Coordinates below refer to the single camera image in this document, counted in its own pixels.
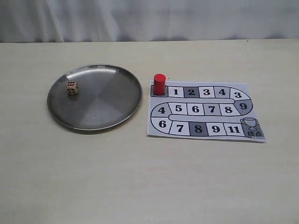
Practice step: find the paper number game board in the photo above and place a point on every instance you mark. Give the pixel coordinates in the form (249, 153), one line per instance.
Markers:
(204, 110)

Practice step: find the wooden die with black pips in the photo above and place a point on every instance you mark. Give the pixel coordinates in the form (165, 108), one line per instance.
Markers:
(71, 88)

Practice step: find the red cylinder game piece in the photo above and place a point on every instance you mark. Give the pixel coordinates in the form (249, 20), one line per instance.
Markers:
(159, 84)

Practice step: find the round stainless steel plate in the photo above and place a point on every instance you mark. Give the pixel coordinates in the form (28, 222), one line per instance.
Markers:
(107, 96)

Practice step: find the white curtain backdrop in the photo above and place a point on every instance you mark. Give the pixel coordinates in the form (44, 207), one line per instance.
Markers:
(146, 20)

